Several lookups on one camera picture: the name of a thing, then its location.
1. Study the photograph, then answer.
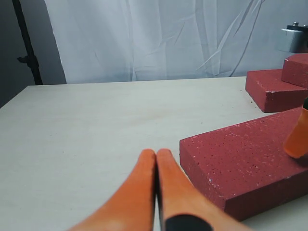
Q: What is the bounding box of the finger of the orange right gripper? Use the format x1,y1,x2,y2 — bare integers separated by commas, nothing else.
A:
283,98,308,158

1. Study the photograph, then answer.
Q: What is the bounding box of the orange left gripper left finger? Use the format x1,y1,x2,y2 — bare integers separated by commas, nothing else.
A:
70,149,156,231

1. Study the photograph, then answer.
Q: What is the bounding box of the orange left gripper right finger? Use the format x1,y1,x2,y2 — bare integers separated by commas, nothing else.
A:
156,149,251,231

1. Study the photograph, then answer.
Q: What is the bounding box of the lone red brick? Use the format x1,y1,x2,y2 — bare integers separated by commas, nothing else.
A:
180,108,308,221

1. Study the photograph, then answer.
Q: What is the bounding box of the back left base brick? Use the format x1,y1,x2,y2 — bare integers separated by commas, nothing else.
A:
245,69,308,113

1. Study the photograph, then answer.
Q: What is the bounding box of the tilted red brick back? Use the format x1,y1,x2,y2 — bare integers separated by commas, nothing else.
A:
282,53,308,89

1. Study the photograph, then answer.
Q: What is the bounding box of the white backdrop curtain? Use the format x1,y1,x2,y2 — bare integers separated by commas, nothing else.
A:
46,0,308,84

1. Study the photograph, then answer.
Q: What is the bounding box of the black light stand pole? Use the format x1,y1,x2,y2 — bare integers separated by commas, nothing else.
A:
12,0,43,85

